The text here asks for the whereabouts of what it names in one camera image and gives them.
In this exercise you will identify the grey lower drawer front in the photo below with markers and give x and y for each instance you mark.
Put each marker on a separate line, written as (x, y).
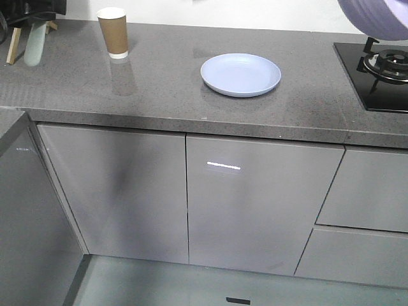
(363, 257)

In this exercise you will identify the purple plastic bowl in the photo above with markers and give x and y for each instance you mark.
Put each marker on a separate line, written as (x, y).
(384, 20)

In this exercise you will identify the mint green plastic spoon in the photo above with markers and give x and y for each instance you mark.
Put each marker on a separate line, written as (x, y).
(35, 43)

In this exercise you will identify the light blue plate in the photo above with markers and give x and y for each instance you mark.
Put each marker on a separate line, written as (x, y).
(240, 75)

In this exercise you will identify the grey cabinet door left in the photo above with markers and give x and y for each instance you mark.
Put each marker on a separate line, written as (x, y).
(126, 189)

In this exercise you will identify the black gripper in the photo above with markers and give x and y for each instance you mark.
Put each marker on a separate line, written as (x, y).
(17, 11)

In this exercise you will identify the brown paper cup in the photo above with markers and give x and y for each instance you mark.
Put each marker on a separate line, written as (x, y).
(112, 21)

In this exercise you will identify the black gas stove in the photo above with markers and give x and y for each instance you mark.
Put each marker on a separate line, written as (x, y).
(378, 74)

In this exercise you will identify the grey drawer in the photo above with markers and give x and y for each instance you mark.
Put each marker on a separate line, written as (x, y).
(369, 191)
(363, 257)

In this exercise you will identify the grey cabinet door middle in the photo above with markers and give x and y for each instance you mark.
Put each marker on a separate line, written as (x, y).
(252, 204)

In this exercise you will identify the grey upper drawer front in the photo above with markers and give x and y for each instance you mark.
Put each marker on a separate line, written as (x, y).
(369, 191)

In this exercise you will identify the grey cabinet door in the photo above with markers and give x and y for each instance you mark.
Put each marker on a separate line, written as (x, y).
(126, 189)
(252, 204)

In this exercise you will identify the wooden rack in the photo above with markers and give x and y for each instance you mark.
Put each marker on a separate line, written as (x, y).
(13, 51)

